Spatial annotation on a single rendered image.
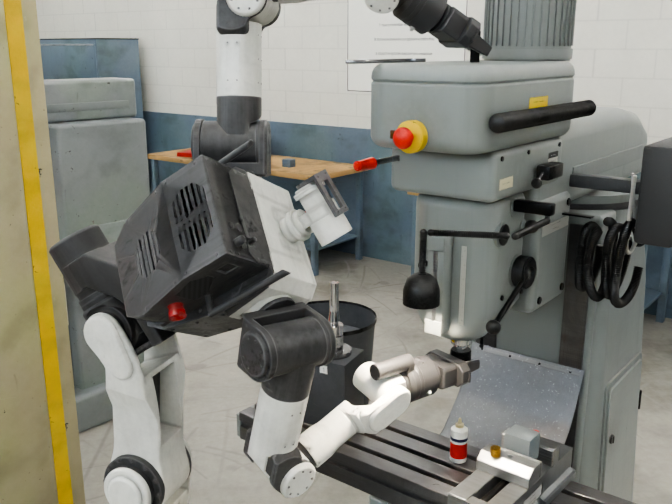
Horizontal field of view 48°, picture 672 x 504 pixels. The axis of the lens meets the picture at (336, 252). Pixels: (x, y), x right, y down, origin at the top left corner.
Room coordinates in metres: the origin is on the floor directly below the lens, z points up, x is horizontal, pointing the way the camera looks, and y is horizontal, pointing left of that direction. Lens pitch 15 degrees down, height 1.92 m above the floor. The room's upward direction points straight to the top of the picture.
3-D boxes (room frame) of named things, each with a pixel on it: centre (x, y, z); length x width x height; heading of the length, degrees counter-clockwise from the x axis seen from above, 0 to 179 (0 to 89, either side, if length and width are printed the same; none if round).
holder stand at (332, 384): (1.84, 0.05, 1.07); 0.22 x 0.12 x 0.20; 63
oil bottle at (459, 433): (1.61, -0.29, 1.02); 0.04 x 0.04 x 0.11
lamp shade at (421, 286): (1.39, -0.17, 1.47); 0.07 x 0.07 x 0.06
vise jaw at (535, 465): (1.44, -0.37, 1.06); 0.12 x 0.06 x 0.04; 50
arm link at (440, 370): (1.52, -0.21, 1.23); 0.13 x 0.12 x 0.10; 37
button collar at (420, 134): (1.40, -0.14, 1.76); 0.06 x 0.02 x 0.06; 52
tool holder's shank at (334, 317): (1.82, 0.00, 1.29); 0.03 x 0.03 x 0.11
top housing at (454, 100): (1.59, -0.29, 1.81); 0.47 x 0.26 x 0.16; 142
